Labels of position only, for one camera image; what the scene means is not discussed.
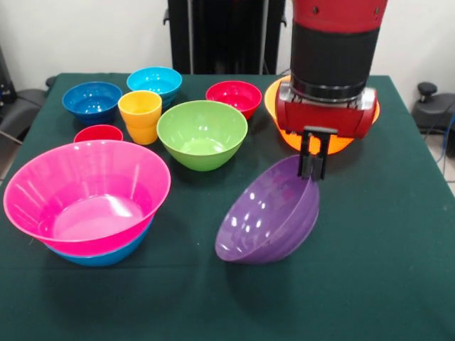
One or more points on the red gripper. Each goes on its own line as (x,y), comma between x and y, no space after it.
(320,115)

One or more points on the purple bowl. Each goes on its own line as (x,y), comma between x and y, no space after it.
(266,220)

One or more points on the large pink bowl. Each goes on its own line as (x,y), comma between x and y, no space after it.
(85,177)

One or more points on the large orange bowl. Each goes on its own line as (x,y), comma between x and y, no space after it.
(341,145)

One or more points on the small red bowl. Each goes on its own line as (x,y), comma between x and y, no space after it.
(232,96)

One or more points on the green bowl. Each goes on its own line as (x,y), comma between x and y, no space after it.
(199,128)

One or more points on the dark green tablecloth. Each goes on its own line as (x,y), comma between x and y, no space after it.
(355,284)

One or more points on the black knobbed device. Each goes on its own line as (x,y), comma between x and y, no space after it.
(432,110)

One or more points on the yellow cup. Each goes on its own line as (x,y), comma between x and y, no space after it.
(140,117)

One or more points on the small light blue bowl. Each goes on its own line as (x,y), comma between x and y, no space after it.
(154,80)

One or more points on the red cup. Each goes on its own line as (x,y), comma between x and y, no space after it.
(97,134)

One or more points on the large light blue bowl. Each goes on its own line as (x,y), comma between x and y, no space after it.
(103,259)

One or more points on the small dark blue bowl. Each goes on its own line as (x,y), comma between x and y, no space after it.
(90,101)

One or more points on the black table clamp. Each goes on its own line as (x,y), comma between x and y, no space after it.
(50,81)

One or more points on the black chair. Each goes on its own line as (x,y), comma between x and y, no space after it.
(21,106)

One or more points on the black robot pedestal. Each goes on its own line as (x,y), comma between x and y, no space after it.
(220,35)

